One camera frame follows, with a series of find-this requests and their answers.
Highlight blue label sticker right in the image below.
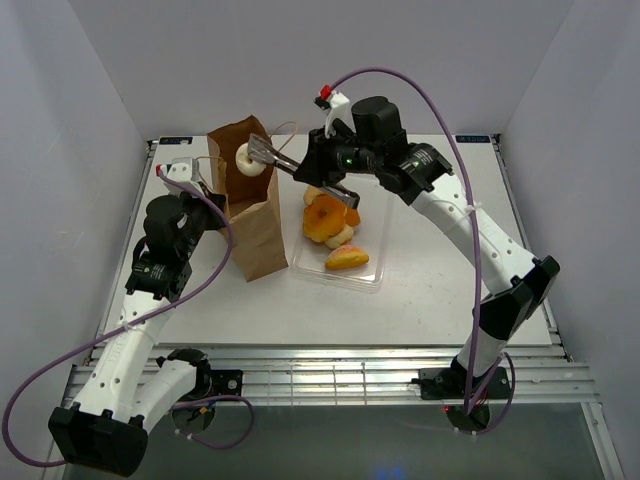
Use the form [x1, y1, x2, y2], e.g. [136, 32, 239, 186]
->
[455, 135, 491, 144]

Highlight clear plastic tray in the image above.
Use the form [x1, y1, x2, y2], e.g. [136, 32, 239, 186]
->
[292, 179, 393, 292]

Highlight blue label sticker left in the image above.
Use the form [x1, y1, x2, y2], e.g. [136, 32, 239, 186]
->
[158, 136, 193, 145]

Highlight white frosted donut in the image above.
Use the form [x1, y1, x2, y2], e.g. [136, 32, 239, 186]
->
[235, 142, 266, 177]

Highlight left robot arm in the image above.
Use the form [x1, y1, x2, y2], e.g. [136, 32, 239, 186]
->
[48, 193, 224, 477]

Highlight aluminium frame rail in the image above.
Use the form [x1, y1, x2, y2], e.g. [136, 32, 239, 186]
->
[60, 344, 601, 407]

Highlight metal serving tongs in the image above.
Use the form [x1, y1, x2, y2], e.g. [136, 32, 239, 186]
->
[247, 134, 360, 209]

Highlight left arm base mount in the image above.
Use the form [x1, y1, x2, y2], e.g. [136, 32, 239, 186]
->
[171, 370, 244, 434]

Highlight blue label sticker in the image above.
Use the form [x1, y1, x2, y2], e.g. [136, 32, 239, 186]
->
[158, 136, 193, 145]
[455, 135, 491, 144]

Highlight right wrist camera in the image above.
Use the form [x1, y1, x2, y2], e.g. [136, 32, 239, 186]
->
[314, 85, 350, 138]

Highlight brown paper bag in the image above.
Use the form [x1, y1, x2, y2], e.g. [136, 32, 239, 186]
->
[207, 115, 288, 282]

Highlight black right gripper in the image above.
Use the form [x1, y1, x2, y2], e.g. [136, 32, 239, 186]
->
[291, 124, 380, 189]

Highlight orange bread wedge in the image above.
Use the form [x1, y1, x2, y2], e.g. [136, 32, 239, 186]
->
[345, 208, 361, 228]

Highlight curved croissant bread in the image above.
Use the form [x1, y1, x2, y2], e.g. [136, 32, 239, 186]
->
[303, 186, 324, 206]

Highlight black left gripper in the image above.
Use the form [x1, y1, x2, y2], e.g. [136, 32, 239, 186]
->
[176, 182, 227, 258]

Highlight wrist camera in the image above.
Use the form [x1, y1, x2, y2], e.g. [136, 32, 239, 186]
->
[155, 157, 206, 196]
[314, 85, 350, 138]

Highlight sugared half bun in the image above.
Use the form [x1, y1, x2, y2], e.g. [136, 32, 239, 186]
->
[325, 245, 369, 271]

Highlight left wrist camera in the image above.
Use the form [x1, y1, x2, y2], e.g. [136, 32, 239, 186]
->
[155, 157, 206, 196]

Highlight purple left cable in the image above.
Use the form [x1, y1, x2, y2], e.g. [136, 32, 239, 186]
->
[2, 169, 259, 469]

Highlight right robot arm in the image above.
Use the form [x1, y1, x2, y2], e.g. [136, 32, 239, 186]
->
[293, 89, 560, 397]

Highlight small tan bread roll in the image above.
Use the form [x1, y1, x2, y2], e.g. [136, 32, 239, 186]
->
[325, 224, 354, 250]

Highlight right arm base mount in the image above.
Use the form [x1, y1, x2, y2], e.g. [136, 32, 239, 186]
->
[410, 367, 512, 434]

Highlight large orange ring bread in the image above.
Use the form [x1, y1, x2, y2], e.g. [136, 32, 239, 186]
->
[303, 195, 347, 243]

